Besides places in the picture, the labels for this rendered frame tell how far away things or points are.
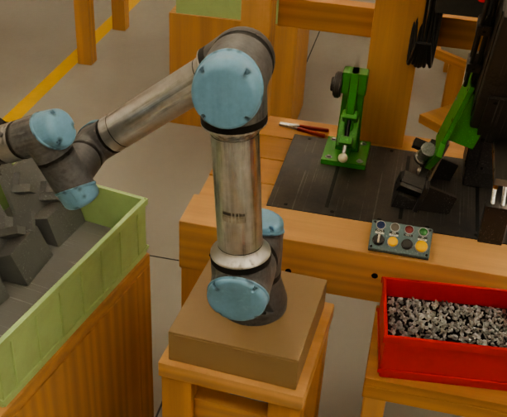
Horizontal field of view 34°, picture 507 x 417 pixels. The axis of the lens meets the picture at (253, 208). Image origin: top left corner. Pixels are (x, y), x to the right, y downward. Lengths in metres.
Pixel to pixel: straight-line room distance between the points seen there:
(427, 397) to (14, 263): 0.99
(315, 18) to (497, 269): 0.95
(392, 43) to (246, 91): 1.17
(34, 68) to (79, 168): 3.70
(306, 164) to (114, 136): 0.90
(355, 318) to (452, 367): 1.43
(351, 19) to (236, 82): 1.24
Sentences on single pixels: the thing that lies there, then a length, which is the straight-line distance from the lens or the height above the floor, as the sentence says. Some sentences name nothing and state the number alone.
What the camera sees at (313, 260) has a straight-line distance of 2.12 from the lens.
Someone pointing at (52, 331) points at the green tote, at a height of 0.86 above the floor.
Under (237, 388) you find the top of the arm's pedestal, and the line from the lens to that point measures 1.79.
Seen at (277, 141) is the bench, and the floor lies 0.88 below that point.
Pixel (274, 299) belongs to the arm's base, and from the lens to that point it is 1.77.
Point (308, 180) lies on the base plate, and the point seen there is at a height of 0.90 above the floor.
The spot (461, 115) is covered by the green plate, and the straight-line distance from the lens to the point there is 2.15.
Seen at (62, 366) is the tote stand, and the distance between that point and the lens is 1.98.
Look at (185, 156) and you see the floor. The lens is 4.24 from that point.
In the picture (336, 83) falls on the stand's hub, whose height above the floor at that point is 1.14.
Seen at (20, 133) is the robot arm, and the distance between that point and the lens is 1.57.
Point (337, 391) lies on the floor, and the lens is 2.98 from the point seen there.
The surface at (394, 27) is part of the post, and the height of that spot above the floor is 1.26.
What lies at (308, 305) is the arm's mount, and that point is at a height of 0.93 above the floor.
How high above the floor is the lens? 2.10
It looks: 33 degrees down
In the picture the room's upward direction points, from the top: 3 degrees clockwise
